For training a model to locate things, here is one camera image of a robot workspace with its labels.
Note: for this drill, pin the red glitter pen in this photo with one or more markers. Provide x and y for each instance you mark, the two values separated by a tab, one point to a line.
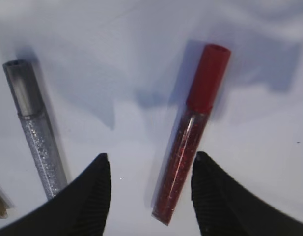
198	106

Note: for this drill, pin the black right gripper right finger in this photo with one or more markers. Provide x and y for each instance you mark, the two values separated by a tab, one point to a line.
225	208

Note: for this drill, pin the silver glitter pen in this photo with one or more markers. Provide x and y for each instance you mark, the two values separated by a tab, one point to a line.
36	125

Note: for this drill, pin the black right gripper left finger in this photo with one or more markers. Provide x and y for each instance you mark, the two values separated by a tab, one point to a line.
81	209

